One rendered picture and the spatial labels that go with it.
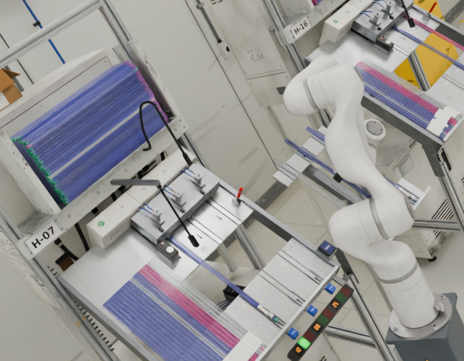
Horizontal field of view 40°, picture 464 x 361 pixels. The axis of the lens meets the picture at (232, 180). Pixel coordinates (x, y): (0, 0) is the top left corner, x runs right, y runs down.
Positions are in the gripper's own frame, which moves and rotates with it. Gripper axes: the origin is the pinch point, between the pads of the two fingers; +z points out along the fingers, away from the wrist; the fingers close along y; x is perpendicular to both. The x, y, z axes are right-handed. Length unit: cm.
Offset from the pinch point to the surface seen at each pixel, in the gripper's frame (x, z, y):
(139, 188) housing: -52, 14, 51
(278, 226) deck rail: -5.0, 12.0, 26.8
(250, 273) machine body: -4, 57, 27
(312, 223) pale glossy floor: -2, 158, -81
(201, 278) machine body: -21, 79, 34
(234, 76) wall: -109, 148, -126
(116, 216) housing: -50, 14, 65
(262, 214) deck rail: -12.7, 13.3, 26.6
